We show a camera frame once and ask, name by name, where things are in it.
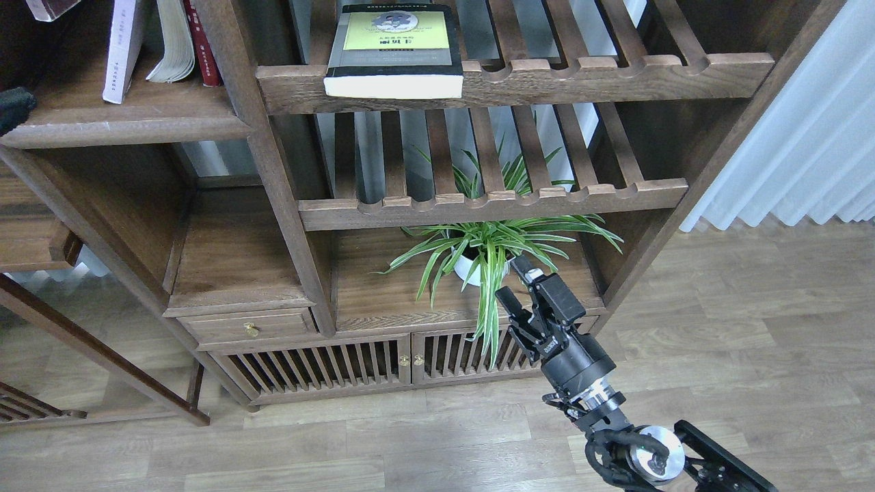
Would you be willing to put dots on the white plant pot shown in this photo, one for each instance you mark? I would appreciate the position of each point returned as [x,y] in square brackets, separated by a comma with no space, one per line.
[464,268]

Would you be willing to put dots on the pale pink white book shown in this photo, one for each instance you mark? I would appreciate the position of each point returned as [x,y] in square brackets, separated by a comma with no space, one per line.
[125,41]

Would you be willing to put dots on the wooden side furniture frame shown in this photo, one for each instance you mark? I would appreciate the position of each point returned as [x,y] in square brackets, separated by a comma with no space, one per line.
[34,239]

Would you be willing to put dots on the brass drawer knob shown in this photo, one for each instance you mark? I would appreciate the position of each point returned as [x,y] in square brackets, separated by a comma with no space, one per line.
[251,330]

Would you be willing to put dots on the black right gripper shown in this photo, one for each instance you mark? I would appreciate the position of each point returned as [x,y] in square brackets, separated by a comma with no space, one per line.
[575,364]

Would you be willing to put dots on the white sheer curtain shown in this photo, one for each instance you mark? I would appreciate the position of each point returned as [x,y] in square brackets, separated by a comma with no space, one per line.
[811,154]

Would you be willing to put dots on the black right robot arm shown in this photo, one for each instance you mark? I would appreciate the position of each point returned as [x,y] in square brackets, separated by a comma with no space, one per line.
[632,458]

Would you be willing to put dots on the cream-paged upright book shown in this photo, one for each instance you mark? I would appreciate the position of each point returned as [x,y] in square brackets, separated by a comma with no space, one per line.
[178,51]

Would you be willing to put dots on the yellow and black book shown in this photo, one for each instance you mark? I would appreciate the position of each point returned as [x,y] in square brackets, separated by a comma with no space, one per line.
[405,51]

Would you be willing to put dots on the green spider plant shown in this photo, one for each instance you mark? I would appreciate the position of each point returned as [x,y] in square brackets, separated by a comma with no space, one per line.
[501,239]

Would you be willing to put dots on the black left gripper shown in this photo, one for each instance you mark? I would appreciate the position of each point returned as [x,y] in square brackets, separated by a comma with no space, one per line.
[16,106]

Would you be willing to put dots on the red upright book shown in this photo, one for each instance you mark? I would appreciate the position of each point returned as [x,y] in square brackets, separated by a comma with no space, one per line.
[203,52]

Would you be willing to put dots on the maroon book with white characters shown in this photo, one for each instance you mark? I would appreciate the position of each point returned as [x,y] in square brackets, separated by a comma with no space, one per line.
[50,10]

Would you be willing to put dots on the dark wooden bookshelf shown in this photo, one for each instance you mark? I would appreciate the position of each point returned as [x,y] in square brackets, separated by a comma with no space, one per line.
[267,201]

